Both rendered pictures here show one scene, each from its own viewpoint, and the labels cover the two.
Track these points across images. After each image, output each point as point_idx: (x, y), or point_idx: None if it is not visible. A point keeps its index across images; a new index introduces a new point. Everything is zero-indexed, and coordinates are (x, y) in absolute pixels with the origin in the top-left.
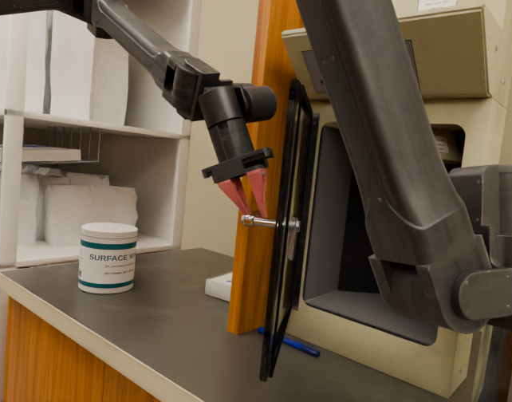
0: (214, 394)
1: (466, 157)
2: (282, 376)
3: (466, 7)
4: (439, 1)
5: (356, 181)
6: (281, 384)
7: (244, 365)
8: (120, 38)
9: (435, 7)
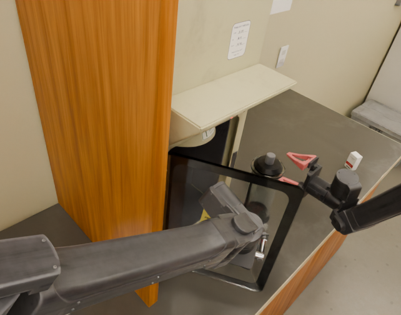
0: None
1: (238, 129)
2: (211, 281)
3: (292, 85)
4: (238, 50)
5: (372, 223)
6: (221, 284)
7: (202, 300)
8: (142, 286)
9: (235, 54)
